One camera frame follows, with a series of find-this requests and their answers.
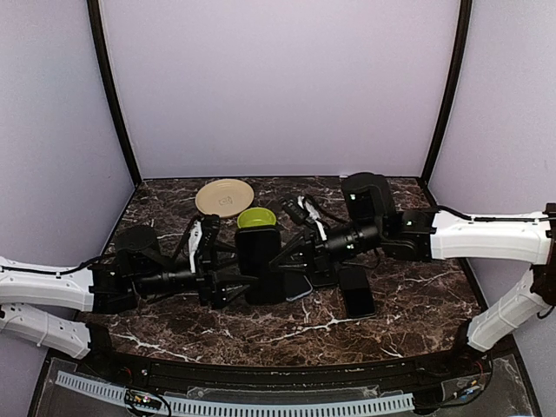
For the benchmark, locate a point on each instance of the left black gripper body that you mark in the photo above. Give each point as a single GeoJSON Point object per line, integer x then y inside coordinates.
{"type": "Point", "coordinates": [207, 288]}

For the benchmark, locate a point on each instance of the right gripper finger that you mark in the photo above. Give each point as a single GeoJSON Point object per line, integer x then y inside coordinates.
{"type": "Point", "coordinates": [302, 267]}
{"type": "Point", "coordinates": [292, 253]}

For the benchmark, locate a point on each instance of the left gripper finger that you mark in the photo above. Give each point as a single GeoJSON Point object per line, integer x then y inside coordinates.
{"type": "Point", "coordinates": [224, 253]}
{"type": "Point", "coordinates": [228, 287]}

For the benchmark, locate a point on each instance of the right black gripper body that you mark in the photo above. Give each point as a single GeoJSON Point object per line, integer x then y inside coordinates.
{"type": "Point", "coordinates": [321, 259]}

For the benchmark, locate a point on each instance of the lavender phone case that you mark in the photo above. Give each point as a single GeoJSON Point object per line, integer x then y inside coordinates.
{"type": "Point", "coordinates": [296, 286]}

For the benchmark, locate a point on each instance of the black phone case bottom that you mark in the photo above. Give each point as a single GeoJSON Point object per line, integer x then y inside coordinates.
{"type": "Point", "coordinates": [256, 248]}

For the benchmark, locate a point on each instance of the black phone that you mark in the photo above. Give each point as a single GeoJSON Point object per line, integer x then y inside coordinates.
{"type": "Point", "coordinates": [356, 292]}

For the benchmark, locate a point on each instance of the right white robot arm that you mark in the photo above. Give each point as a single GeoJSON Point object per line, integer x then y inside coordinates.
{"type": "Point", "coordinates": [437, 233]}

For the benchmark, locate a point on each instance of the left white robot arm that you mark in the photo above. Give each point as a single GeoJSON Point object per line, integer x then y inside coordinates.
{"type": "Point", "coordinates": [139, 270]}

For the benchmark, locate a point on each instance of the green plastic bowl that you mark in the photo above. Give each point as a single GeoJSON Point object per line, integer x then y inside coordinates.
{"type": "Point", "coordinates": [256, 217]}

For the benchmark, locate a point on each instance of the beige round plate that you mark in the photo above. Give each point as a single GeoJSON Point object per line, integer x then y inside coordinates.
{"type": "Point", "coordinates": [226, 198]}

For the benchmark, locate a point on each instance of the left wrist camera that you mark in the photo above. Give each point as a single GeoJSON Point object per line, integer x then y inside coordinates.
{"type": "Point", "coordinates": [201, 239]}

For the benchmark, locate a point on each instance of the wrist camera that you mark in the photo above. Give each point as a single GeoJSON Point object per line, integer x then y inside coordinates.
{"type": "Point", "coordinates": [303, 212]}
{"type": "Point", "coordinates": [201, 239]}

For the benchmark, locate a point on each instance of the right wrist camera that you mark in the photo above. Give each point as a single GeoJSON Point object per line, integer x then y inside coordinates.
{"type": "Point", "coordinates": [303, 212]}

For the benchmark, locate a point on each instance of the white slotted cable duct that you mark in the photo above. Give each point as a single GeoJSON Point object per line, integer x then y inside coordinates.
{"type": "Point", "coordinates": [141, 403]}

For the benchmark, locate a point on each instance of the black front rail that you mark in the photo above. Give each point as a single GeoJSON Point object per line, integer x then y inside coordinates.
{"type": "Point", "coordinates": [140, 371]}

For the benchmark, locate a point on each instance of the left black frame post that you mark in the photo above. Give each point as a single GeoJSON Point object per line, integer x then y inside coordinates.
{"type": "Point", "coordinates": [109, 86]}

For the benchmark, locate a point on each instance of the black frame post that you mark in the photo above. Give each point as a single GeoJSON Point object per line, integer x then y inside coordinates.
{"type": "Point", "coordinates": [452, 81]}
{"type": "Point", "coordinates": [109, 86]}

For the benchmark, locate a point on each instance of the right black frame post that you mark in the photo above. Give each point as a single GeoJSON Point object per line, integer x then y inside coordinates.
{"type": "Point", "coordinates": [452, 81]}

